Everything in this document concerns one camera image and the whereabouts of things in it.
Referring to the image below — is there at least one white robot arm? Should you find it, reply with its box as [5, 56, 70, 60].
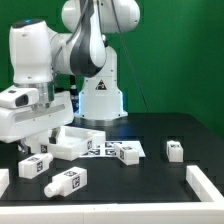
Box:
[0, 0, 140, 143]

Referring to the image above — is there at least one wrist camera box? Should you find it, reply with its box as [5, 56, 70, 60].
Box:
[0, 86, 39, 109]

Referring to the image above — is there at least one white square tabletop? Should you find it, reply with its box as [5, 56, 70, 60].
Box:
[25, 126, 106, 161]

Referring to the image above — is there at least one marker sheet with tags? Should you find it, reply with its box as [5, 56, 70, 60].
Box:
[83, 141, 145, 158]

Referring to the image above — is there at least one white obstacle wall frame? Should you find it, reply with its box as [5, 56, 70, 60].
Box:
[0, 165, 224, 224]

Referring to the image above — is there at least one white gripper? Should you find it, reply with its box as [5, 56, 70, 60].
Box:
[0, 91, 73, 154]

